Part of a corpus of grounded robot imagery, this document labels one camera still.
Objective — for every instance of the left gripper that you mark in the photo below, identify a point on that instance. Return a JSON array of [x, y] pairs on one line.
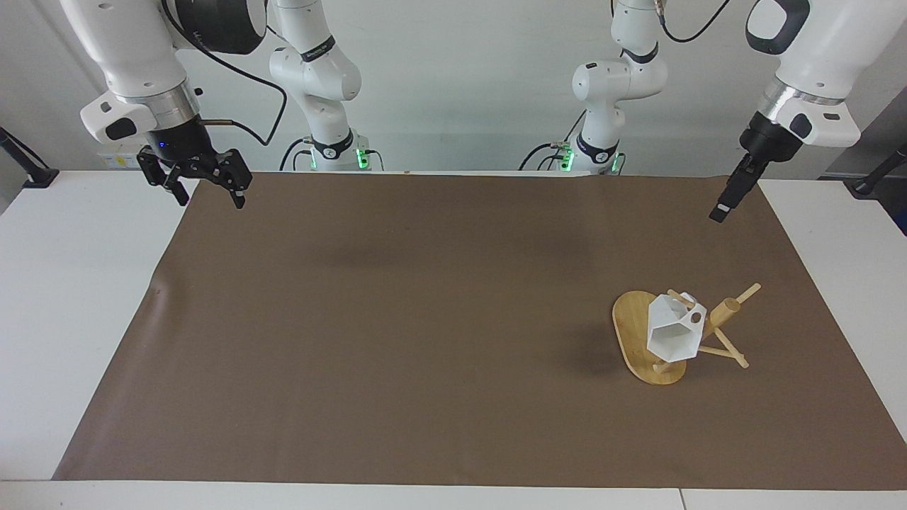
[[769, 142]]

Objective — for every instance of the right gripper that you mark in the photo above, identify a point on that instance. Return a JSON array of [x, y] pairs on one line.
[[181, 142]]

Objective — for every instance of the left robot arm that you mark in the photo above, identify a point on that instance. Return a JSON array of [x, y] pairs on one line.
[[825, 64]]

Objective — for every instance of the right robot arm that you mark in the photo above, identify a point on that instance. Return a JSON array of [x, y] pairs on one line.
[[134, 57]]

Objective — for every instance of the white faceted cup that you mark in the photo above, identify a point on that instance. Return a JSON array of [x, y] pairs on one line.
[[666, 315]]

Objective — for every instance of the wooden cup rack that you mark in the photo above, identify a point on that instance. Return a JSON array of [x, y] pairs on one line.
[[631, 329]]

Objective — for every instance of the black stand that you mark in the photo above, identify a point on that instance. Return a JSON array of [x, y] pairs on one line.
[[28, 166], [879, 173]]

